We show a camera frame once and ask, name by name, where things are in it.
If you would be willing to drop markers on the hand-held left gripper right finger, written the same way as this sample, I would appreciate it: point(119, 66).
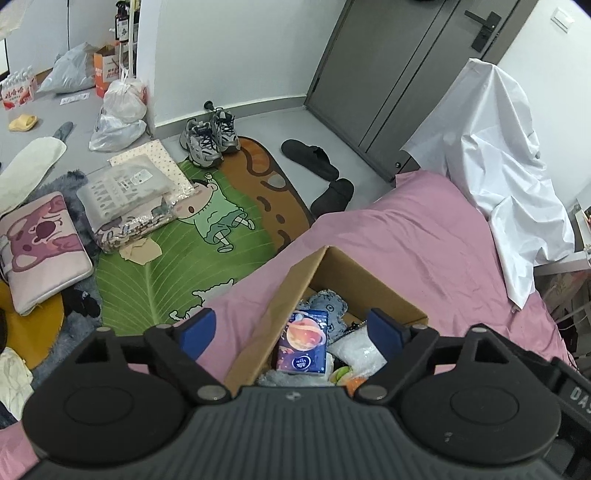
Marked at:
point(385, 332)

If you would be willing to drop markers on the brown carton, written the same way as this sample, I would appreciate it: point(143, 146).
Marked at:
point(568, 288)

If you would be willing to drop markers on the grey door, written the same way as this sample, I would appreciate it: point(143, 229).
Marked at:
point(392, 69)

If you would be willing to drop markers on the black slipper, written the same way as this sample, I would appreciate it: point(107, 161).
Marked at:
point(309, 159)
point(332, 198)

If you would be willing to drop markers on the small black object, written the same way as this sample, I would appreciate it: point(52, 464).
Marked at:
point(209, 106)

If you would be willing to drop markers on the white red-print plastic bag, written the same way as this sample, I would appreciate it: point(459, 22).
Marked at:
point(124, 99)

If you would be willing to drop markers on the white cover sheet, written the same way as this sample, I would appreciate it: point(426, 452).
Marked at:
point(498, 161)

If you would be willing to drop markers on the blue planet-print tissue pack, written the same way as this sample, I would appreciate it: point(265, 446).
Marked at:
point(302, 341)

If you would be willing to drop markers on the water bottle pack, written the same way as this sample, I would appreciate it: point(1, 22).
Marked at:
point(18, 90)

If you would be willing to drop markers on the dotted beige cloth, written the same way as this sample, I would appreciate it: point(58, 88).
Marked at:
point(171, 166)

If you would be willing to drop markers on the patterned fabric package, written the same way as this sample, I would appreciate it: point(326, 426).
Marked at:
point(138, 228)

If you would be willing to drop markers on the yellow slipper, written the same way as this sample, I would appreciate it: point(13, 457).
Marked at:
point(23, 122)

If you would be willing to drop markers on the brown bottle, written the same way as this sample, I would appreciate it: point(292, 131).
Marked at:
point(123, 25)

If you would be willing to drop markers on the orange cardboard box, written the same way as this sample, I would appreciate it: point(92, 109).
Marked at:
point(106, 69)

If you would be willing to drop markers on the beige paper piece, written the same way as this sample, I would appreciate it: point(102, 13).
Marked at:
point(141, 251)

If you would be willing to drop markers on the white desk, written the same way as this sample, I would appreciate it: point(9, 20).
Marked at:
point(565, 263)

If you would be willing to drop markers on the grey fluffy rug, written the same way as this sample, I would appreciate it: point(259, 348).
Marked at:
point(76, 341)

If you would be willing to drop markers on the translucent white plastic bag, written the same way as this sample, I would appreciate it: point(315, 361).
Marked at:
point(115, 134)

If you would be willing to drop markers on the frosted grey package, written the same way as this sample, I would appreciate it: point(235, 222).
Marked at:
point(122, 189)

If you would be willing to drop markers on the pink koala cushion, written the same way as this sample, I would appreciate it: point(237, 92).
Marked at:
point(44, 251)

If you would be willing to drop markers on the grey plastic bag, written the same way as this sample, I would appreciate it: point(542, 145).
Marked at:
point(69, 71)

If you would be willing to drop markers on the pink bed sheet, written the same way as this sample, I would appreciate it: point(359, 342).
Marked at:
point(415, 221)

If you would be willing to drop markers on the white light switch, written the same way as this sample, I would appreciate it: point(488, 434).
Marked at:
point(562, 19)

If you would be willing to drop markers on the clear bubble plastic bag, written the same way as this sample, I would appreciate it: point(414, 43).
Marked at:
point(355, 353)

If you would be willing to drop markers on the black cloth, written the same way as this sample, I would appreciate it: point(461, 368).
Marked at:
point(83, 302)

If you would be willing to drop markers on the brown cardboard box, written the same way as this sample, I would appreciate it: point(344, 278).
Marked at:
point(272, 332)

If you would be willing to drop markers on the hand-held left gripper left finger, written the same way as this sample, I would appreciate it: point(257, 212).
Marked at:
point(197, 332)

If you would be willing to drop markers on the cartoon leaf floor mat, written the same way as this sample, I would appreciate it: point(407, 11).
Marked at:
point(152, 277)

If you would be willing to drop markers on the grey sock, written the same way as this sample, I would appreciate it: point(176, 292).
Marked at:
point(63, 130)

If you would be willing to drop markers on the white paper strip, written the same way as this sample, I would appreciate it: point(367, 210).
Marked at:
point(74, 97)

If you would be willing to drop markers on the cream white cloth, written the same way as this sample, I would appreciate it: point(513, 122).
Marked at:
point(14, 383)

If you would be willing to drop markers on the orange green soft toy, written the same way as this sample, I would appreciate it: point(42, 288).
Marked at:
point(346, 377)

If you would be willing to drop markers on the white rack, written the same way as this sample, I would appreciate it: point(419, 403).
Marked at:
point(135, 41)

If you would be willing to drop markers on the white long pad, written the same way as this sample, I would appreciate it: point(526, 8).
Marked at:
point(27, 170)

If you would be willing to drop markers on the yellow round cushion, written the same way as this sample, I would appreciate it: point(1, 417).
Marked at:
point(27, 332)

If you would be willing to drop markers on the grey sneaker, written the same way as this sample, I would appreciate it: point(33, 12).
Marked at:
point(226, 131)
point(201, 145)

